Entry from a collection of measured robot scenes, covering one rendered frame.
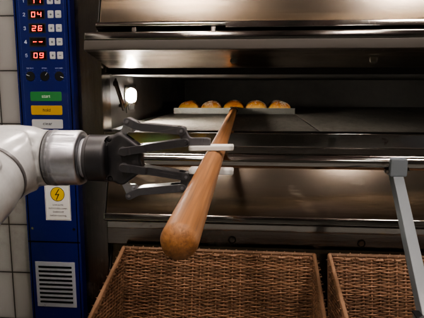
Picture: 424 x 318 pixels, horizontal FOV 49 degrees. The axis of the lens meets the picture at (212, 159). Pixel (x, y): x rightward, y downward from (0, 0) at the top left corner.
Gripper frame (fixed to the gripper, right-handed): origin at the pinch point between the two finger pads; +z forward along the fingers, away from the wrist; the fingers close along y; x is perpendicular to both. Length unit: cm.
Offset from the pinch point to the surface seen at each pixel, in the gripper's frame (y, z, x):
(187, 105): -3, -21, -141
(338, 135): 2, 31, -55
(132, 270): 40, -26, -52
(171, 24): -26, -13, -46
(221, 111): 0, -5, -140
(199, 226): -0.6, 1.5, 37.4
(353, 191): 18, 35, -55
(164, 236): -0.4, -0.9, 39.8
